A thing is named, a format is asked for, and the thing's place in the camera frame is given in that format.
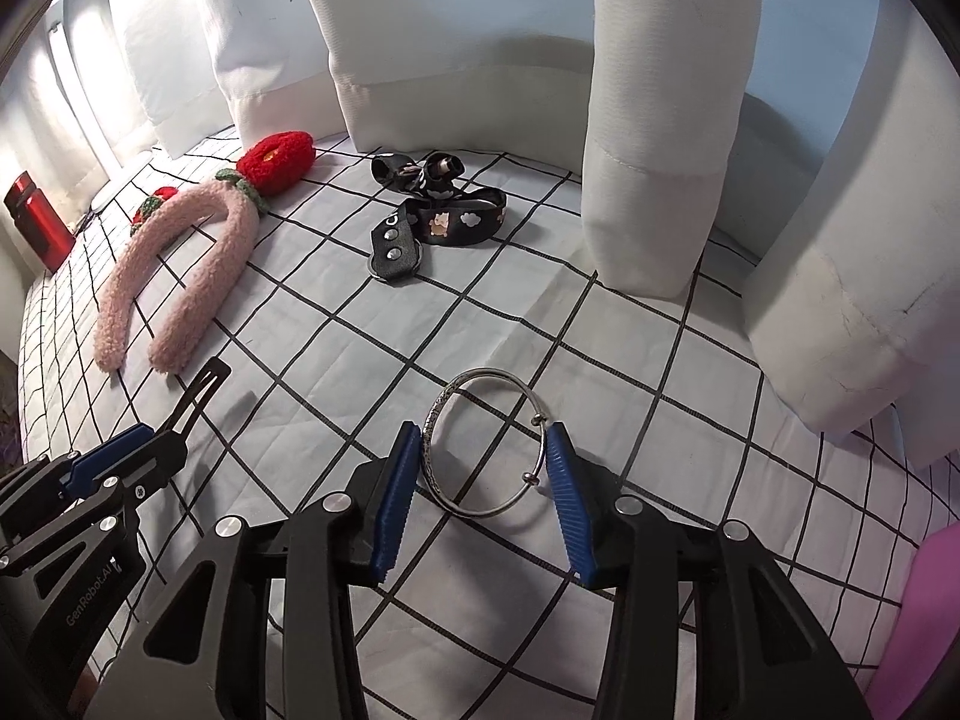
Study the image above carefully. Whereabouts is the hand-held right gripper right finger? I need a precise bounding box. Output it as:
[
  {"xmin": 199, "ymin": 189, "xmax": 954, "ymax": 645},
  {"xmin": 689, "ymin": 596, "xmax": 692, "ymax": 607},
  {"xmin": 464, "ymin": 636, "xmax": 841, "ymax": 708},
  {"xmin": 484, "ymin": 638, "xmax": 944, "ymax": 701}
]
[{"xmin": 545, "ymin": 424, "xmax": 872, "ymax": 720}]

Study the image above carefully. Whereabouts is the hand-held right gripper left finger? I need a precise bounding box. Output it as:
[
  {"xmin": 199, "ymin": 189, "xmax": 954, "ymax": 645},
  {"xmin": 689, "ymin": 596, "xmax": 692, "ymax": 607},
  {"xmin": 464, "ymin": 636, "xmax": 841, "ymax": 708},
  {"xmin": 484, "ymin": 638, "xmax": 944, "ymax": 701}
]
[{"xmin": 105, "ymin": 421, "xmax": 422, "ymax": 720}]

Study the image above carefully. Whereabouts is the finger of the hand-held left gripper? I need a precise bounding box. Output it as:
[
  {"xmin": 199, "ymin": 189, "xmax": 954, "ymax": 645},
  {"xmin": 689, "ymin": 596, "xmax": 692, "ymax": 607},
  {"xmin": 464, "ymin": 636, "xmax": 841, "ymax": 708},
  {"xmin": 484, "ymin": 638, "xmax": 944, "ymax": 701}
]
[
  {"xmin": 0, "ymin": 429, "xmax": 188, "ymax": 578},
  {"xmin": 0, "ymin": 424, "xmax": 156, "ymax": 522}
]

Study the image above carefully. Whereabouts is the small silver bracelet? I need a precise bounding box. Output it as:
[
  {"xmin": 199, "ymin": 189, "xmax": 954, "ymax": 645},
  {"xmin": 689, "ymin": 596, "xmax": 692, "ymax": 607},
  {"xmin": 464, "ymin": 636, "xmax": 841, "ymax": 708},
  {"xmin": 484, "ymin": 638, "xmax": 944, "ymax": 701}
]
[{"xmin": 421, "ymin": 367, "xmax": 560, "ymax": 520}]

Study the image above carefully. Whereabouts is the black hairpin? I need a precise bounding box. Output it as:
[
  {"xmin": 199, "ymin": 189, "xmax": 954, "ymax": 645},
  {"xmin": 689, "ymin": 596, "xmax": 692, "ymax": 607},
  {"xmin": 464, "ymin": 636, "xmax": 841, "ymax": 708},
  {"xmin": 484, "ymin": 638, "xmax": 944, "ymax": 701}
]
[{"xmin": 174, "ymin": 358, "xmax": 232, "ymax": 437}]

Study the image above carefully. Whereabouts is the pink plastic storage box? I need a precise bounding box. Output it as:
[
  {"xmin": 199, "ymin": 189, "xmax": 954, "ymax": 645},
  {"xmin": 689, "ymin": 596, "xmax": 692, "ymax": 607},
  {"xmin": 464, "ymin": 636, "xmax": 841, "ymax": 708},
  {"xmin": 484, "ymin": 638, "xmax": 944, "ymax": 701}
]
[{"xmin": 870, "ymin": 525, "xmax": 960, "ymax": 720}]

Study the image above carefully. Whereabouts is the black grid white tablecloth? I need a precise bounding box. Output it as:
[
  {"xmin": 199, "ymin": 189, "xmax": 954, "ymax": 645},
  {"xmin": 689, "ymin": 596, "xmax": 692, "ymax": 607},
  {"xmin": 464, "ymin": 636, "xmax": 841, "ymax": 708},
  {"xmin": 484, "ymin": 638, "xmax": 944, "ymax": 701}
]
[{"xmin": 15, "ymin": 127, "xmax": 960, "ymax": 720}]

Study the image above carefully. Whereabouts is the pink plush strawberry headband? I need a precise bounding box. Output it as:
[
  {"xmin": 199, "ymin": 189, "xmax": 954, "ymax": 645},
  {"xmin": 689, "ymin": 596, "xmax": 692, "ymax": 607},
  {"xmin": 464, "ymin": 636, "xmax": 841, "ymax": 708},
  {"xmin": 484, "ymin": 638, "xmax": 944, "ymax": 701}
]
[{"xmin": 94, "ymin": 130, "xmax": 316, "ymax": 376}]

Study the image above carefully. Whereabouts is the red metal bottle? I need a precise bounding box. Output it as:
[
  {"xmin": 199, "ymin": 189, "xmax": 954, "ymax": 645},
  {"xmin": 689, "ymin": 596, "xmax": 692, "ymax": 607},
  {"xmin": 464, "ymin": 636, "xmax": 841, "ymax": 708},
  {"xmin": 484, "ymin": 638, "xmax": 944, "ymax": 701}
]
[{"xmin": 4, "ymin": 172, "xmax": 77, "ymax": 272}]

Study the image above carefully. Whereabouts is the white curtain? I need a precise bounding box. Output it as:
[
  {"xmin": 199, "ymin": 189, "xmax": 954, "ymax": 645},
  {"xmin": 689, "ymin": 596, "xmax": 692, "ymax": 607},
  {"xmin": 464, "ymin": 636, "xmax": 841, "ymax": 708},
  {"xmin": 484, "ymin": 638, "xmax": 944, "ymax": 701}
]
[{"xmin": 0, "ymin": 0, "xmax": 960, "ymax": 466}]

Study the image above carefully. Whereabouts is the black printed bow strap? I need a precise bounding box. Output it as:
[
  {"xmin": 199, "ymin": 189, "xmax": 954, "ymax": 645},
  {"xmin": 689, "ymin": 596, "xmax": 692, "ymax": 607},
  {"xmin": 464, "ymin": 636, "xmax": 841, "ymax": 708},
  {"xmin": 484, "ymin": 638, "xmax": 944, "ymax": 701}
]
[{"xmin": 369, "ymin": 151, "xmax": 508, "ymax": 284}]

